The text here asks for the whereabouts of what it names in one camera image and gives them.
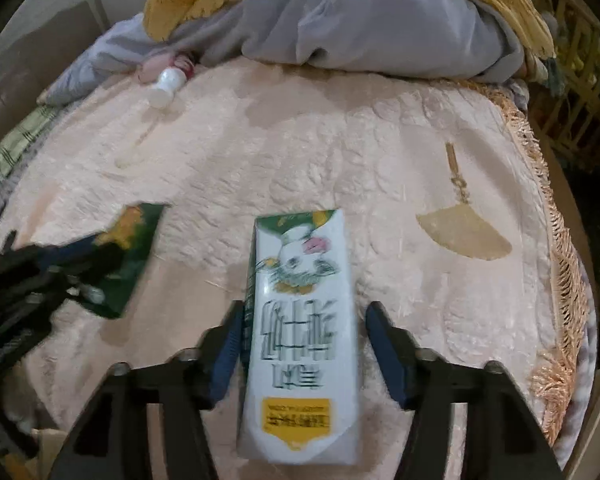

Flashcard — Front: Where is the white fleece blanket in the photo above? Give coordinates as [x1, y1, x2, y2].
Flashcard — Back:
[555, 255, 598, 466]

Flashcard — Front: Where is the grey blanket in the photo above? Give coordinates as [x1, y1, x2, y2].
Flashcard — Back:
[40, 0, 531, 106]

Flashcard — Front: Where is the green snack packet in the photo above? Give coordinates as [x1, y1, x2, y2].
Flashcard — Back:
[55, 202, 173, 320]

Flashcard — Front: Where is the white plastic bin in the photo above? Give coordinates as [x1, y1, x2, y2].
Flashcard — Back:
[565, 365, 600, 480]

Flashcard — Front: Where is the white milk carton cow print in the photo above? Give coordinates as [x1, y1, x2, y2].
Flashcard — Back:
[236, 209, 361, 466]

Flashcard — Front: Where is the green plaid cloth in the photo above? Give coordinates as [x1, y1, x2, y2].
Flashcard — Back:
[0, 105, 63, 196]

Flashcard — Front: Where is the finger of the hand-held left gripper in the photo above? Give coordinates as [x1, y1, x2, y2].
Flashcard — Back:
[10, 235, 103, 278]
[25, 245, 148, 311]

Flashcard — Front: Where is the pink cloth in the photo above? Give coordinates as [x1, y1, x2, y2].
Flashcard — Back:
[136, 52, 181, 82]

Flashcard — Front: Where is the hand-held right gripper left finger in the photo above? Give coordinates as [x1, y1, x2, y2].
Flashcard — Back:
[47, 300, 246, 480]

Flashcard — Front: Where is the wooden bed frame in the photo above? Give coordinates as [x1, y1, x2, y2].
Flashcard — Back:
[527, 120, 596, 281]

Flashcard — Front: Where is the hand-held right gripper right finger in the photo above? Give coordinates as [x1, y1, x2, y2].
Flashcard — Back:
[365, 301, 566, 480]

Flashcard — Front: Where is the wooden crib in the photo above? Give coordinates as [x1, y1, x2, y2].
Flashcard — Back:
[525, 0, 600, 171]

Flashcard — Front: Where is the white bottle with red label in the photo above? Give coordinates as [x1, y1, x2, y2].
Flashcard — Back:
[147, 55, 197, 109]

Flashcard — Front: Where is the pink embroidered fringed bedspread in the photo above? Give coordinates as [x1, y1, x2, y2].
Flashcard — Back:
[0, 57, 591, 480]

